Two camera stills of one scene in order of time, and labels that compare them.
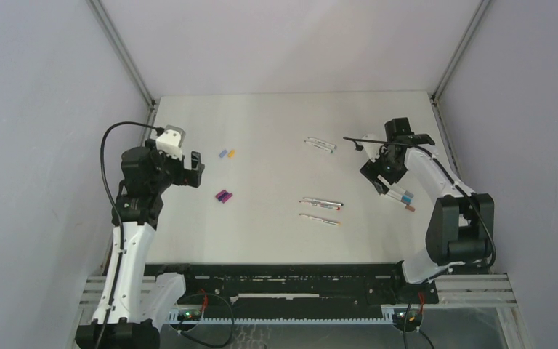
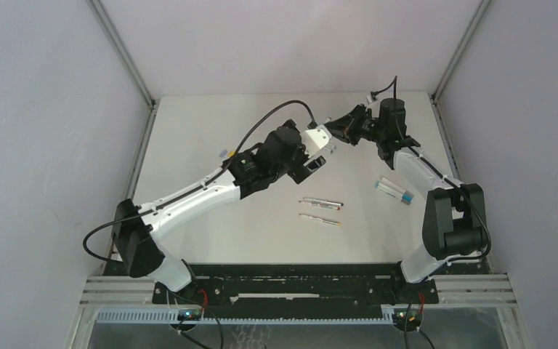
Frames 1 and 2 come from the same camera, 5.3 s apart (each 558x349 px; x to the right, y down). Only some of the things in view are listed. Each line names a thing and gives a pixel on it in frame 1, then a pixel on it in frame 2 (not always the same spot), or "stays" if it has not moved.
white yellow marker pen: x=321 y=219 stays
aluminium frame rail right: x=473 y=24 stays
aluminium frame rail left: x=109 y=27 stays
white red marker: x=321 y=206 stays
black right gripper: x=372 y=170 -> x=341 y=128
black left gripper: x=190 y=177 -> x=298 y=171
